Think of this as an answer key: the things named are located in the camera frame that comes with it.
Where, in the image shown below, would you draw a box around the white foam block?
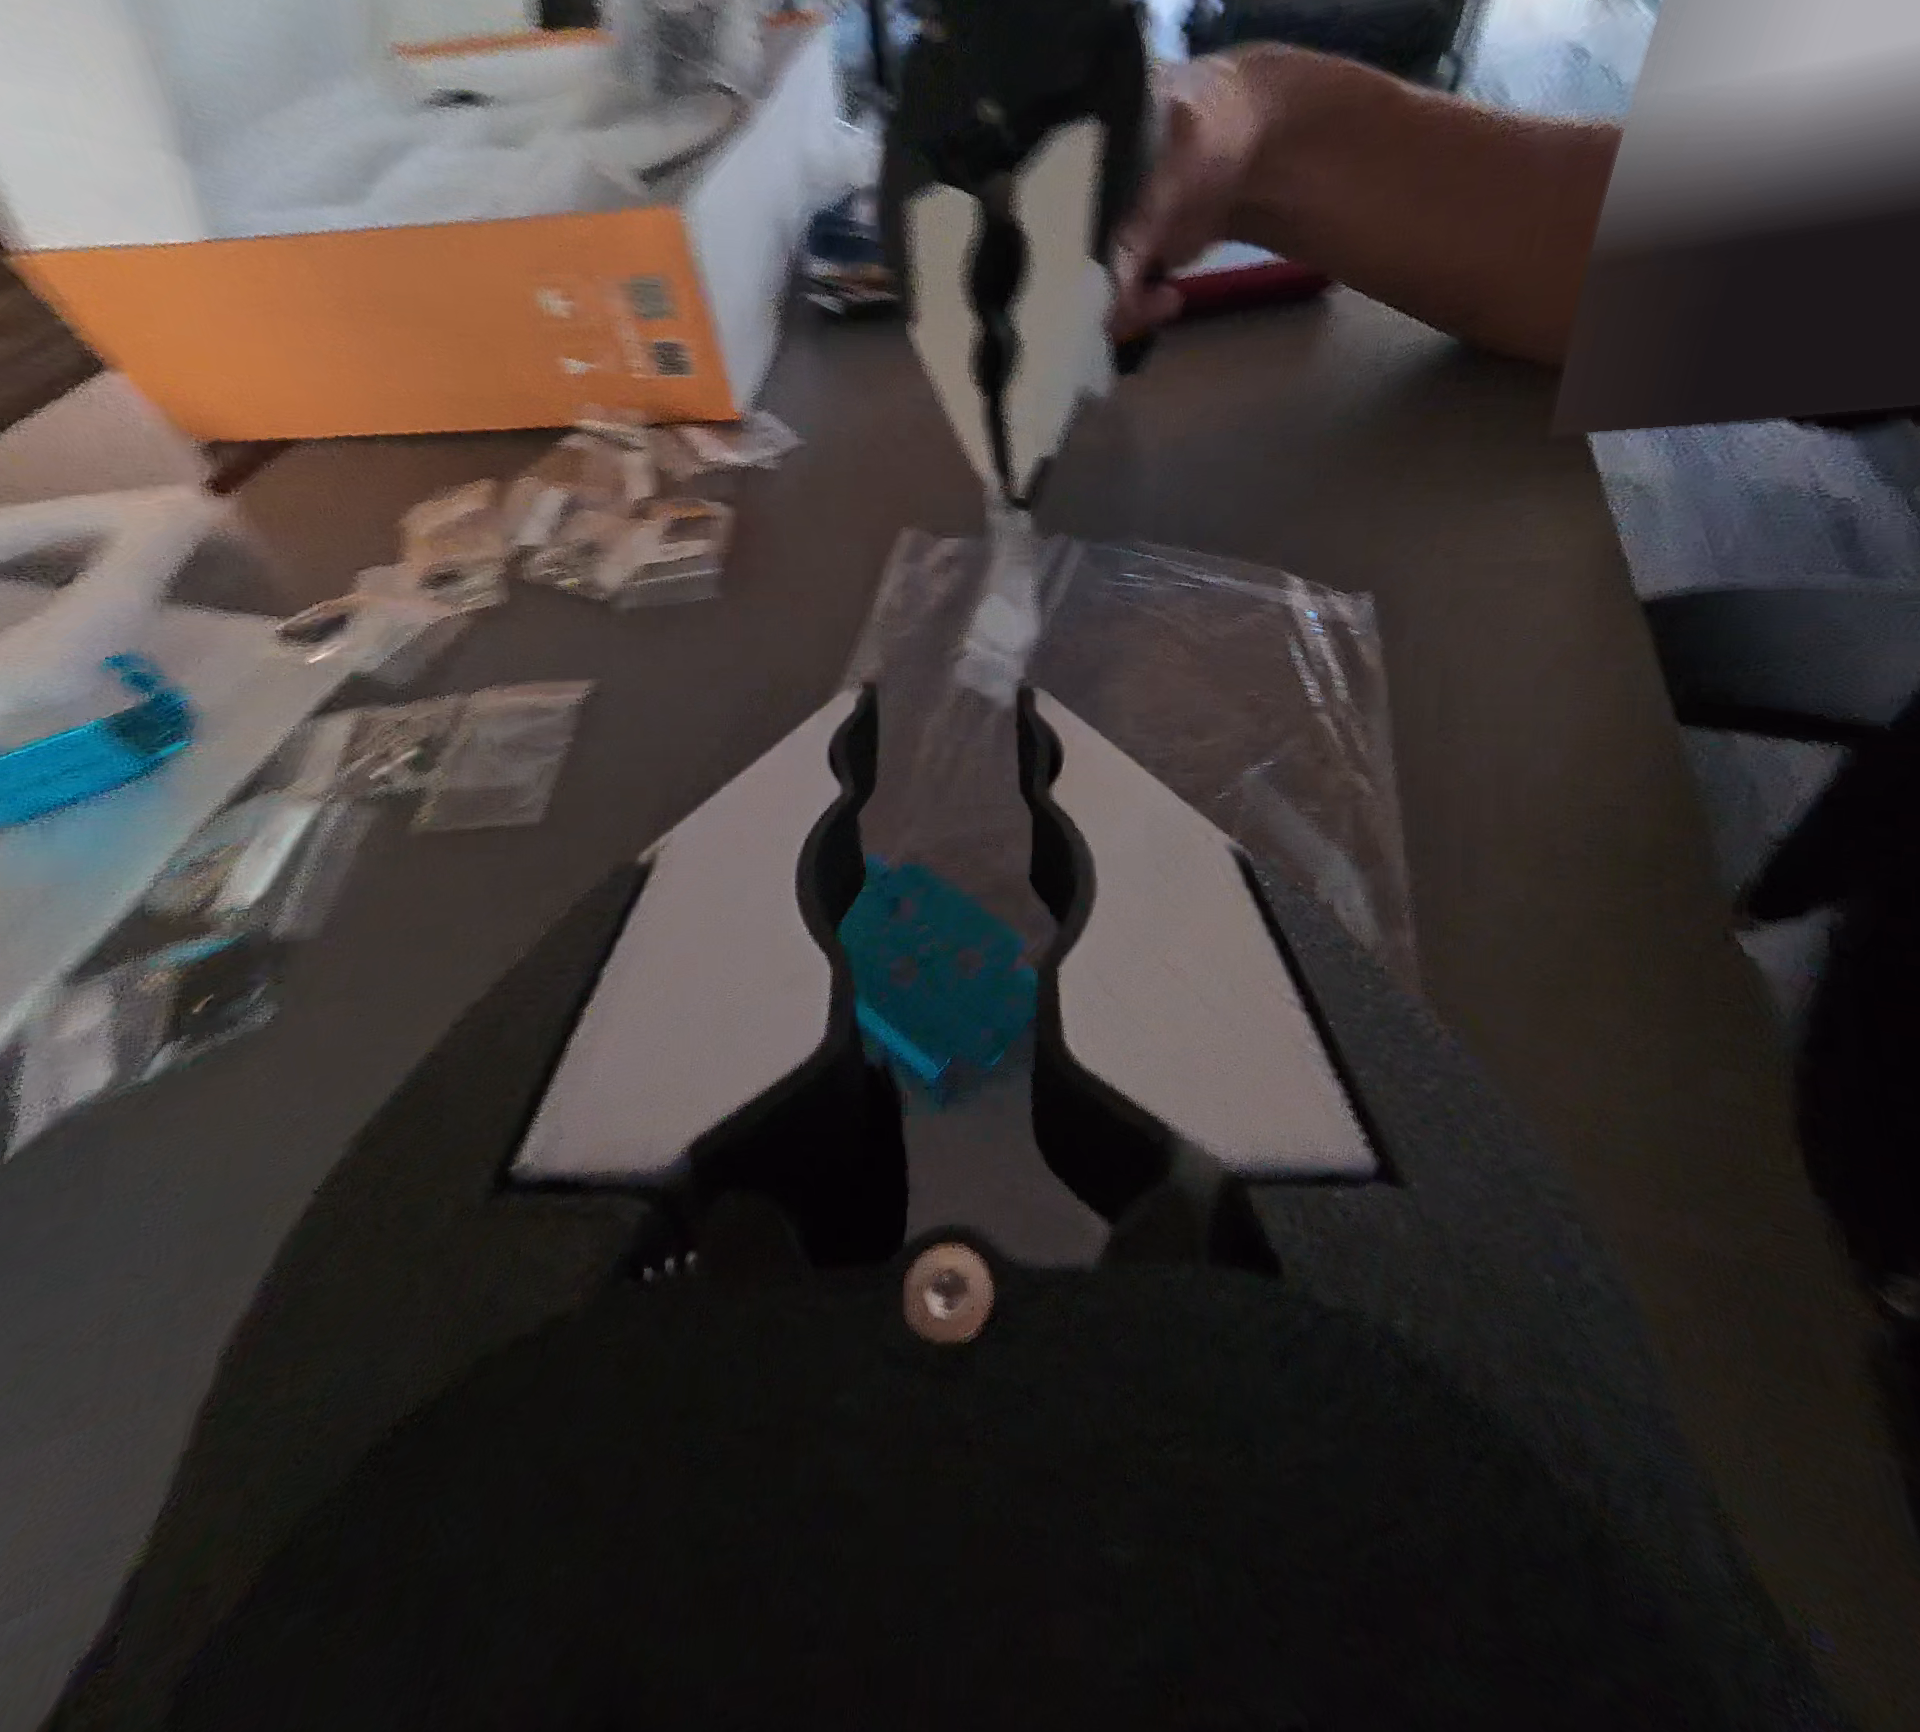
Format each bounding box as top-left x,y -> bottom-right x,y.
0,488 -> 242,715

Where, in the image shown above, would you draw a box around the person's right hand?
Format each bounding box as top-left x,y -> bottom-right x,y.
1107,48 -> 1294,339

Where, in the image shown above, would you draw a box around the dark grey desk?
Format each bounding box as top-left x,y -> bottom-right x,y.
0,262 -> 1920,1732

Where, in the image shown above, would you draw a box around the red electric screwdriver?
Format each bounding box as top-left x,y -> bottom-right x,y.
1115,251 -> 1334,339

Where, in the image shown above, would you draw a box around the person's black sweater torso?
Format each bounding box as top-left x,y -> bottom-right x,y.
1732,713 -> 1920,1321

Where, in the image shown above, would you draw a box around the orange white cardboard box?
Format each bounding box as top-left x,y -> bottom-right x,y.
0,0 -> 842,443

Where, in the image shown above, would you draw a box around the dark foil bag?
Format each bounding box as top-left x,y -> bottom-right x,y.
799,195 -> 909,317

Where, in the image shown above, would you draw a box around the person's right forearm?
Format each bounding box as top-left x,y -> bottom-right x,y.
1258,45 -> 1628,360

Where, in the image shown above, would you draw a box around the pile of small screw bags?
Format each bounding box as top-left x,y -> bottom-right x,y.
0,409 -> 807,1152

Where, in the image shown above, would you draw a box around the large clear plastic bag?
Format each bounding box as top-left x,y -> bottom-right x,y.
862,530 -> 1419,999

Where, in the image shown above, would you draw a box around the white foam sheet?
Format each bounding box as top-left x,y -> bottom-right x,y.
0,620 -> 347,1134

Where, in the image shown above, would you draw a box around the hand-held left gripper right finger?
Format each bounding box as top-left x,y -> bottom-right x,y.
1015,685 -> 1378,1185

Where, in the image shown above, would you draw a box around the blue metal bracket small holes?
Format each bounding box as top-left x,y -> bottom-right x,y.
0,651 -> 200,837

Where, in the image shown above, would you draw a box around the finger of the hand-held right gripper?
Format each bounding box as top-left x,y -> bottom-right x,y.
994,129 -> 1123,510
898,177 -> 1019,505

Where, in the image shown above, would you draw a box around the blue metal bracket large holes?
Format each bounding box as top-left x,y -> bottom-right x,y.
831,857 -> 1042,1115

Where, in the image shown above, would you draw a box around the grey office chair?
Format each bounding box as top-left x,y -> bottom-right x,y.
1640,583 -> 1920,742

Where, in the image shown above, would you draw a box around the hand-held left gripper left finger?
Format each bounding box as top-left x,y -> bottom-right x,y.
503,685 -> 886,1185

